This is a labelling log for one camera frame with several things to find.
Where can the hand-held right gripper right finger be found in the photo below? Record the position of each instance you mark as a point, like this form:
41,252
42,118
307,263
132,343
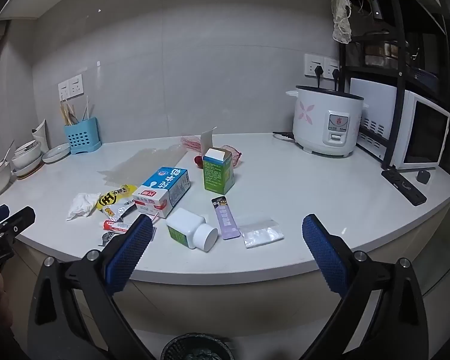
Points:
324,255

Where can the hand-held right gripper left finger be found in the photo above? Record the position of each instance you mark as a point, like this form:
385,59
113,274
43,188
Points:
129,255

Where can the grey foil wrapper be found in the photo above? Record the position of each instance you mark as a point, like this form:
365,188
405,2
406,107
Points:
107,238

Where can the red white wrapper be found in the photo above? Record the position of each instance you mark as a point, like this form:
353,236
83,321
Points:
116,225

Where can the small silver snack wrapper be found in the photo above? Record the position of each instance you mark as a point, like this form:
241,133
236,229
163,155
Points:
116,212

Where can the yellow snack packet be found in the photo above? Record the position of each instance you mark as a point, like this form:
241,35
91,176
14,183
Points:
112,198

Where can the white pill bottle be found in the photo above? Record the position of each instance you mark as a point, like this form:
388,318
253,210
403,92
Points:
185,227

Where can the white tissue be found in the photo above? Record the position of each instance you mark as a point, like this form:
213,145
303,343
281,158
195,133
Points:
82,205

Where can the clear plastic zip bag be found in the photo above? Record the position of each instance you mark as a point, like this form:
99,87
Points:
260,234

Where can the blue white milk carton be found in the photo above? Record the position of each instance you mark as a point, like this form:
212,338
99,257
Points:
165,189

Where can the clear bubble wrap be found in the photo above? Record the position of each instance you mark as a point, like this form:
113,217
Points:
142,161

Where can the black mesh trash basket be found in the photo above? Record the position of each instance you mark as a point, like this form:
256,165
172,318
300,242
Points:
180,347

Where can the green carton box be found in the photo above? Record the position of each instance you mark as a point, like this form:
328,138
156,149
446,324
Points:
215,174

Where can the red mesh net bag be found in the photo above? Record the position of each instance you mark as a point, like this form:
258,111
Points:
190,143

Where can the wooden coaster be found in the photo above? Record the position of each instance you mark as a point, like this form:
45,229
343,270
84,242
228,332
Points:
30,174

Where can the stacked white bowl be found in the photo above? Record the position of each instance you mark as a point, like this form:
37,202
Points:
26,155

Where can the spoon in bowl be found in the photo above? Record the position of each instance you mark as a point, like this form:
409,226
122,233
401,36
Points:
5,152

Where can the blue patterned plate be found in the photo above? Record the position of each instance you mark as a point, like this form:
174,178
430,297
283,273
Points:
56,153

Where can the white pitcher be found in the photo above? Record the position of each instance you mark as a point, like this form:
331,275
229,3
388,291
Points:
41,137

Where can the blue utensil holder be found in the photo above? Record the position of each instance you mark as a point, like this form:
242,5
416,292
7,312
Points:
82,137

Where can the black power strip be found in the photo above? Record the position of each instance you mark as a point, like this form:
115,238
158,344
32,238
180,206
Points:
403,187

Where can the bundle of wooden chopsticks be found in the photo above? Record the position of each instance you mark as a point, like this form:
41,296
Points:
64,114

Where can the black plug adapter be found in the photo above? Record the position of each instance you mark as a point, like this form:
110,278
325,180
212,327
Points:
423,177

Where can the white chopstick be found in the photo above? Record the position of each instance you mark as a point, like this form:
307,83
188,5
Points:
85,108

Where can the white floral rice cooker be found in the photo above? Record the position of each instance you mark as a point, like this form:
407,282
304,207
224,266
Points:
315,120

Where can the white microwave oven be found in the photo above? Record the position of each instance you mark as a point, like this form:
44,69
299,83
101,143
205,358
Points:
408,120

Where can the black power plug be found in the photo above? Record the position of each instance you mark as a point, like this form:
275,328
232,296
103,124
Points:
317,70
335,74

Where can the black kitchen rack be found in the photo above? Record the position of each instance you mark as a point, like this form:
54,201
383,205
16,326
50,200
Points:
402,82

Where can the metal pot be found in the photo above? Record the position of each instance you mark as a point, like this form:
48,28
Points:
382,52

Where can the hanging white cloth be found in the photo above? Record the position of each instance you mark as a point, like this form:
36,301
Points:
341,22

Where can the white wall socket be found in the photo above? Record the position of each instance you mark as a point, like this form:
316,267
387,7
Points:
310,63
330,65
76,84
63,90

